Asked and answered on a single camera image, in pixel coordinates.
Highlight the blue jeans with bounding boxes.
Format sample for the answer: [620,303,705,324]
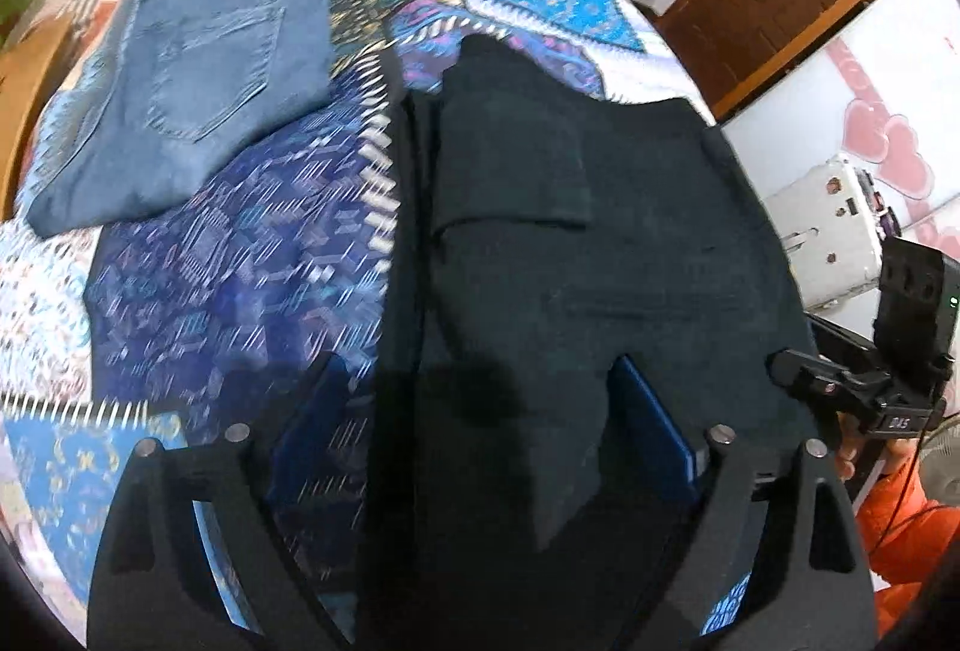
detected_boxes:
[26,0,336,239]

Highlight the person's orange sleeved forearm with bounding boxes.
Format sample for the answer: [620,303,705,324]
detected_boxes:
[853,452,960,641]

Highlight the black pants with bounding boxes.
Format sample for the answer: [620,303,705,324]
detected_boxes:
[366,32,820,651]

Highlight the white electric fan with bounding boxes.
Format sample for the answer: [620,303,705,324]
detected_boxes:
[918,411,960,496]

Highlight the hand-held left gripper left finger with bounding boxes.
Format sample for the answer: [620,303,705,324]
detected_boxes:
[86,355,361,651]

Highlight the white sewing machine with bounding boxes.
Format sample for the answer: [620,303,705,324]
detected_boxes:
[763,154,902,312]

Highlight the wooden lap desk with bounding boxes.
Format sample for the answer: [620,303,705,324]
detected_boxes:
[0,21,72,221]

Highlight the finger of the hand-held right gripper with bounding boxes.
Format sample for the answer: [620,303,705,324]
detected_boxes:
[804,313,878,359]
[767,348,887,431]

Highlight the person's right hand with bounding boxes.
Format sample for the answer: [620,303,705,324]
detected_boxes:
[834,417,913,481]

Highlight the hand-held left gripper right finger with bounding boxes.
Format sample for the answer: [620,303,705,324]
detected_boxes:
[607,355,878,651]

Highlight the blue patchwork blanket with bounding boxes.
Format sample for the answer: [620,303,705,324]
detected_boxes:
[0,0,755,651]

